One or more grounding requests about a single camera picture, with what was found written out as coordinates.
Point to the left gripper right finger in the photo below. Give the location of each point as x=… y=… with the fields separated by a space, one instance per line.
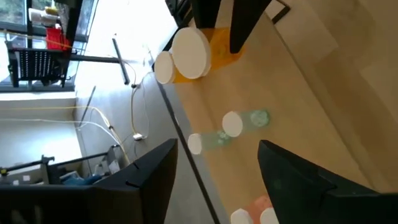
x=295 y=186

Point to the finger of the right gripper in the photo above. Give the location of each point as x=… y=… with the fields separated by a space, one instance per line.
x=205 y=12
x=245 y=21

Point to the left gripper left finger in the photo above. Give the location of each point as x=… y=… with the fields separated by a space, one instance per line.
x=149 y=186

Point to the wide amber medicine bottle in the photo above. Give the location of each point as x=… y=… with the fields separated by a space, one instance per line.
x=164 y=67
x=191 y=53

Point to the teal medicine bottle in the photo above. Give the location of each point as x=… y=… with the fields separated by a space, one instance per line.
x=232 y=124
x=195 y=143

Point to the wooden shelf black metal legs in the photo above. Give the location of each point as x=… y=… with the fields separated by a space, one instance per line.
x=264 y=87

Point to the small white power adapter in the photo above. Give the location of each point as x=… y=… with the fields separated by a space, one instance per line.
x=137 y=136

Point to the black metal desk leg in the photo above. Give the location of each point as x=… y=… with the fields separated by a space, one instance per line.
x=121 y=62

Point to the white cylinder container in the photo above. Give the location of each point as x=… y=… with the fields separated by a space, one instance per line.
x=40 y=17

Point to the black aluminium rig frame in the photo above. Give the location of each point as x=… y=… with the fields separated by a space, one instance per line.
x=177 y=9

